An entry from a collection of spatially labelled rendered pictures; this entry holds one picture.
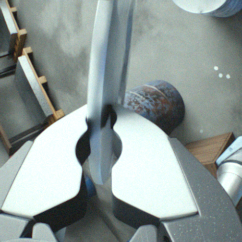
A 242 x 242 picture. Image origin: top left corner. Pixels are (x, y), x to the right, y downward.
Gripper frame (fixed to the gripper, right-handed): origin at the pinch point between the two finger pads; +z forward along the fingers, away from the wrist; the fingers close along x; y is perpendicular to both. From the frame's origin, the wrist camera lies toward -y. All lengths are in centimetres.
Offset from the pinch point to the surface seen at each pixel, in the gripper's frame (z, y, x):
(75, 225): 155, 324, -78
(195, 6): 67, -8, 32
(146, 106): 82, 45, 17
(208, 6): 63, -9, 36
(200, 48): 98, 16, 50
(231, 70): 83, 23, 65
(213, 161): 53, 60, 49
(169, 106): 91, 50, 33
